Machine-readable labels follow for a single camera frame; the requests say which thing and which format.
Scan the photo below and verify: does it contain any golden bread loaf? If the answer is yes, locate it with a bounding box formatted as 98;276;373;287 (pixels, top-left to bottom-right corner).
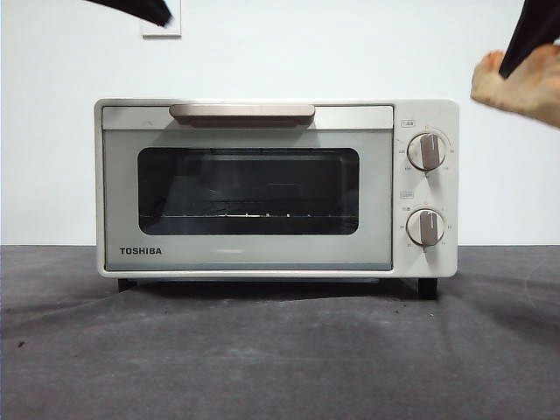
470;42;560;129

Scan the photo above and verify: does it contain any glass oven door with handle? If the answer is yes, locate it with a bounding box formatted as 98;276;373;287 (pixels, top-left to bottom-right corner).
101;103;395;272

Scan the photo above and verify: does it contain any cream Toshiba toaster oven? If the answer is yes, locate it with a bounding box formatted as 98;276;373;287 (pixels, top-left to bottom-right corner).
94;98;459;301

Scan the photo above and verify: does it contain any cream oven knob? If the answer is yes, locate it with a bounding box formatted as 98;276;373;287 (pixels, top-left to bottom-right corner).
406;132;449;172
405;208;447;250

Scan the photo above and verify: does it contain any white wall socket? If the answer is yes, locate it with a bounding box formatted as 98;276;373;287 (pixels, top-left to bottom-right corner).
142;0;183;39

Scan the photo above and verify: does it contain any metal wire oven rack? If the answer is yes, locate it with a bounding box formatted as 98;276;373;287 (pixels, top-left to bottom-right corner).
139;201;358;221

